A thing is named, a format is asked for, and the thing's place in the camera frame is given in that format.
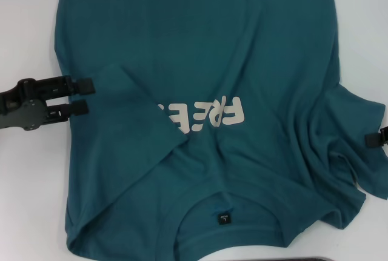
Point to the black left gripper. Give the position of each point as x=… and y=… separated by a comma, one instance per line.
x=27, y=106

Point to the teal t-shirt with FREE print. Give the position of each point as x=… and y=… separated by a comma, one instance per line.
x=212, y=31

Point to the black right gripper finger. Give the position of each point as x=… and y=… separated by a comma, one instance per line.
x=374, y=140

